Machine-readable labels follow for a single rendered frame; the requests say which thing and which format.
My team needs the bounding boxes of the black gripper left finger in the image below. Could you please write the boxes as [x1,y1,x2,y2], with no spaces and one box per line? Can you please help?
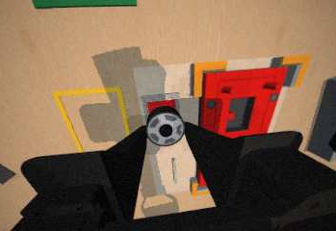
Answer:
[20,125,147,221]

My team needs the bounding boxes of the green flat rectangle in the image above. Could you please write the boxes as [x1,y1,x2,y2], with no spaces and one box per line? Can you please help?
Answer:
[31,0,138,9]

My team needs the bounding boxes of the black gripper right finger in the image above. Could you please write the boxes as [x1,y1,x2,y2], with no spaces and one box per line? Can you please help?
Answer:
[185,121,303,207]

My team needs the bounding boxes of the black and grey wheel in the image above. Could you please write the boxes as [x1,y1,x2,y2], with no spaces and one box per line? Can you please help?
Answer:
[145,106,186,146]

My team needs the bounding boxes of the red stepped base with black post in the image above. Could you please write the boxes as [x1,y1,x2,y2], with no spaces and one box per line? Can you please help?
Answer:
[147,99,175,137]

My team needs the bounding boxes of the yellow rectangular outline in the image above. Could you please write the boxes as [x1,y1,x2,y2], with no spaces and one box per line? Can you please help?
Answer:
[52,87,130,153]

